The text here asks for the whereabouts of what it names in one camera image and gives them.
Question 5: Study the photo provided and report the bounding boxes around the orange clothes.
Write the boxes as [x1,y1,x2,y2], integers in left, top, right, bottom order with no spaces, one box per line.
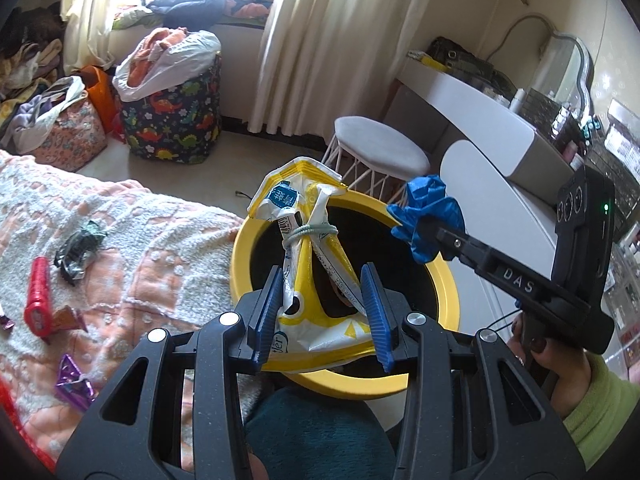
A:
[127,27,188,86]

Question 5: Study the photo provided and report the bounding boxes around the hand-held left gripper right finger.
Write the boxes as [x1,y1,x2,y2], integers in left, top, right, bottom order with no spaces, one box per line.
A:
[360,262,586,480]

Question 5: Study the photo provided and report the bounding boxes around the yellow white plastic packet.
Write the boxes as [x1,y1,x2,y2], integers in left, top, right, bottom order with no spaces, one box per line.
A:
[248,156,396,373]

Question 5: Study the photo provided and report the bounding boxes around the person's right forearm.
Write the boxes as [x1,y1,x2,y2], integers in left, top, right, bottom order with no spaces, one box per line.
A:
[561,352,640,471]

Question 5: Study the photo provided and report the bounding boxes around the lavender garment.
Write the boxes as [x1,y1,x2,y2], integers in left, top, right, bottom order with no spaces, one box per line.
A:
[7,94,57,137]

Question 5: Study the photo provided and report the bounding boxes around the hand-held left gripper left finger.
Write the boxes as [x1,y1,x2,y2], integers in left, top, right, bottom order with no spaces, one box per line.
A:
[55,265,286,480]

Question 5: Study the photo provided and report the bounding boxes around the blue glove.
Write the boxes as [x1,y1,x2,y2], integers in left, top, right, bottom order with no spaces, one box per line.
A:
[387,175,466,265]

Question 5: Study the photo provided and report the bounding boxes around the yellow rimmed black bin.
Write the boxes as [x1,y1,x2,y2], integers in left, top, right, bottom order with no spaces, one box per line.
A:
[230,187,462,401]

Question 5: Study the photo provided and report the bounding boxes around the white wire stool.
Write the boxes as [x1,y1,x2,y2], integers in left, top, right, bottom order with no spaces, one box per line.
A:
[320,116,432,206]

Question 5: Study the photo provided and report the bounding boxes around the white bag with clothes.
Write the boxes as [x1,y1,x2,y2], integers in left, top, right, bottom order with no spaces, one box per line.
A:
[112,30,222,103]

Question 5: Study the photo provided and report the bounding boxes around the brown wrapper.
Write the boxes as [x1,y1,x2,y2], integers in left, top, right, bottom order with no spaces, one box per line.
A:
[50,306,88,334]

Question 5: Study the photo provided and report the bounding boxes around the white vanity desk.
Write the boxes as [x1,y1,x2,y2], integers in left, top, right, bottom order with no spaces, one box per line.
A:
[385,57,640,411]

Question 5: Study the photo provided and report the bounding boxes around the person's teal trousers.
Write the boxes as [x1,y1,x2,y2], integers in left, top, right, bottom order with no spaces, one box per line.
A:
[242,386,401,480]

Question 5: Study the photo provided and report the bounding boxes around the purple foil wrapper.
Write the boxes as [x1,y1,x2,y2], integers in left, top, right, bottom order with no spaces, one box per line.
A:
[55,354,96,408]

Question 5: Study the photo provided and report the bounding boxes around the pink floral fabric bag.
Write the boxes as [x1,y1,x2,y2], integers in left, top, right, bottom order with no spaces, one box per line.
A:
[30,77,108,173]

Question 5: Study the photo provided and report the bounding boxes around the clear cosmetics organizer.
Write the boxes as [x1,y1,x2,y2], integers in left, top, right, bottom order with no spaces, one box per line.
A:
[520,87,640,221]

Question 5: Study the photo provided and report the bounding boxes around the red snack wrapper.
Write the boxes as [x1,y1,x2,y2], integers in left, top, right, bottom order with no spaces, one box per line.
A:
[24,256,53,343]

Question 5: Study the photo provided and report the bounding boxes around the pile of clothes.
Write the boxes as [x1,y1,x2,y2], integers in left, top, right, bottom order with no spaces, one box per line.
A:
[0,2,66,106]

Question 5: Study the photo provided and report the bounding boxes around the cream curtain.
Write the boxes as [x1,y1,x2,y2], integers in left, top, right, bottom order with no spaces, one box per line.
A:
[60,0,146,73]
[247,0,436,138]

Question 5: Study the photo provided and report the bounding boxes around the dark camouflage bag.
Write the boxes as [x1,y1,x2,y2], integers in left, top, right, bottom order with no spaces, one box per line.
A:
[427,36,516,96]

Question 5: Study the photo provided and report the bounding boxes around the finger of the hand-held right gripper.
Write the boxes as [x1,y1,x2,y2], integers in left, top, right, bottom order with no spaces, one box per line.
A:
[415,217,555,307]

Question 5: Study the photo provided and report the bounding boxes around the person's left hand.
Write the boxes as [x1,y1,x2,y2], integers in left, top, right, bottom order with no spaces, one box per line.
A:
[248,452,271,480]

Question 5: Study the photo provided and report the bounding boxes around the person's right hand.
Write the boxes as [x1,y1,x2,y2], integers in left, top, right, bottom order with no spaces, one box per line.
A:
[502,317,601,418]

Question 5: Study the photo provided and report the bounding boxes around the grey curved cable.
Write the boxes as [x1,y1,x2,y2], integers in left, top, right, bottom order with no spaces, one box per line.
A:
[487,11,556,63]

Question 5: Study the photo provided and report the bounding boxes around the dinosaur print laundry basket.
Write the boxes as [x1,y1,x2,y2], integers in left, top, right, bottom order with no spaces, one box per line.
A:
[120,52,223,166]

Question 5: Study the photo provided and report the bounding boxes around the peach white printed blanket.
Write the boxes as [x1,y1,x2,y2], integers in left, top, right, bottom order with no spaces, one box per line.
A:
[0,149,261,466]

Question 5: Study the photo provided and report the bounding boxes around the clothes heap on sill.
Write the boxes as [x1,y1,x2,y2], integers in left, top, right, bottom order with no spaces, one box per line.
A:
[112,0,278,28]

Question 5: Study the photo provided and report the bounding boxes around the orange plastic bag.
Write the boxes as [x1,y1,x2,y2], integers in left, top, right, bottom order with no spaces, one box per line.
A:
[80,65,126,136]

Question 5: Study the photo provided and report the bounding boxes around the dark silver crumpled wrapper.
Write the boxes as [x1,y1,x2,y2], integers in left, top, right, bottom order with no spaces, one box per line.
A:
[54,221,108,286]

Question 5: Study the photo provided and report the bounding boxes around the ornate vanity mirror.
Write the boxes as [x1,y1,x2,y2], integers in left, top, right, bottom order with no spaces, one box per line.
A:
[539,32,597,127]

